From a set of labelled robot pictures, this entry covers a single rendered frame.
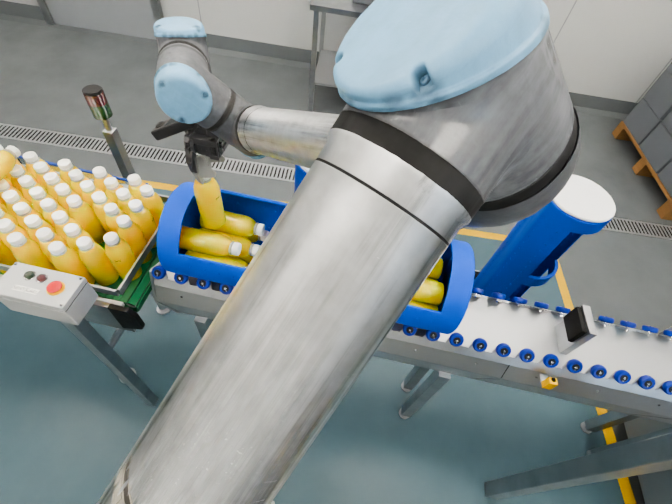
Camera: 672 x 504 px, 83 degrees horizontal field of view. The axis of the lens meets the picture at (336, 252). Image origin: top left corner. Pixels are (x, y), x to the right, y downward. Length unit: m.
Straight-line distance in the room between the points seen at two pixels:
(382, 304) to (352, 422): 1.88
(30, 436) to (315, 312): 2.20
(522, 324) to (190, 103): 1.21
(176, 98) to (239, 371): 0.56
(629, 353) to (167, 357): 2.04
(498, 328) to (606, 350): 0.37
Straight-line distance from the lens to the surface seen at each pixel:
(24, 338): 2.62
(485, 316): 1.41
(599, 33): 4.75
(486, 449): 2.28
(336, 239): 0.22
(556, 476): 1.72
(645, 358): 1.67
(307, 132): 0.56
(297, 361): 0.23
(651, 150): 4.45
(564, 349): 1.46
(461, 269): 1.07
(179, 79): 0.72
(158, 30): 0.84
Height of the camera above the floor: 2.03
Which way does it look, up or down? 53 degrees down
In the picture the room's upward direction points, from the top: 10 degrees clockwise
